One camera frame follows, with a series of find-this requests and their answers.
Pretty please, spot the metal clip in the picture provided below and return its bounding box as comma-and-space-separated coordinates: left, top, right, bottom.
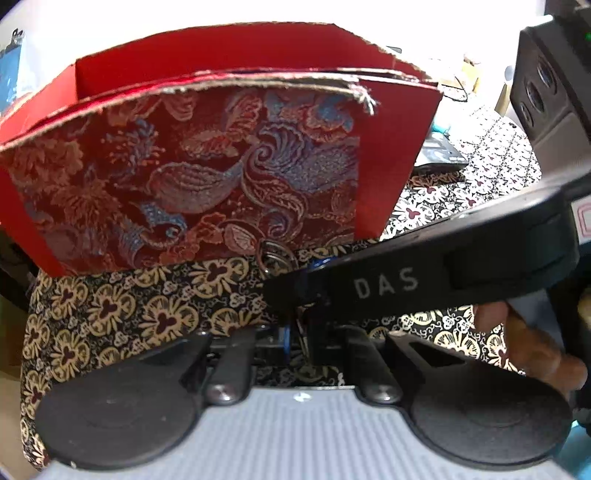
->
256, 239, 297, 280

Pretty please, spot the person's right hand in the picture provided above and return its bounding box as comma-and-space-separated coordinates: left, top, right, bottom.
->
474, 302, 588, 397

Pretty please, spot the dark notebook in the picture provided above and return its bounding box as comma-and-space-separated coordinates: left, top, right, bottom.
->
413, 132, 469, 176

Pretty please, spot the floral patterned tablecloth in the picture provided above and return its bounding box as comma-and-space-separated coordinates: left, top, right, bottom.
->
20, 108, 541, 469

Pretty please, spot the red brocade cardboard box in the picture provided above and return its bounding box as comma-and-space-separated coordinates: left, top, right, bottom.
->
1, 22, 442, 277

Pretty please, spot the blue gift bag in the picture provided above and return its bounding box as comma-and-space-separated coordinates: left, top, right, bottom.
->
0, 28, 24, 113

